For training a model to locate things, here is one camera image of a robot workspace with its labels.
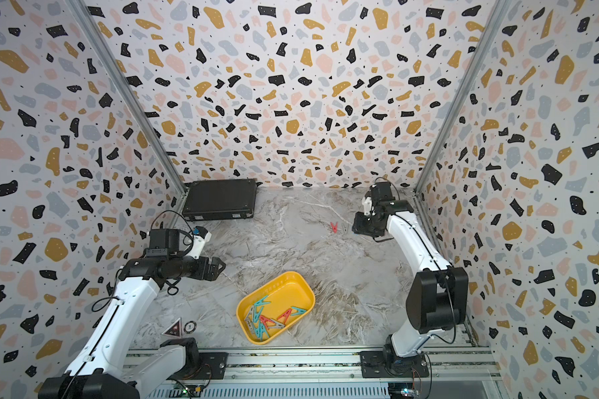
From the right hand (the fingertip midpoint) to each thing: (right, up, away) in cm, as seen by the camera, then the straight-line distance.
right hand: (356, 227), depth 87 cm
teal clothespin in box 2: (-20, -28, -4) cm, 35 cm away
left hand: (-48, -10, -8) cm, 49 cm away
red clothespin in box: (-31, -30, -6) cm, 44 cm away
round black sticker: (-56, -32, -6) cm, 65 cm away
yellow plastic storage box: (-27, -26, -1) cm, 38 cm away
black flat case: (-54, +12, +29) cm, 63 cm away
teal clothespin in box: (-33, -26, -2) cm, 43 cm away
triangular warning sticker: (-60, -33, -6) cm, 69 cm away
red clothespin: (-6, -2, +20) cm, 21 cm away
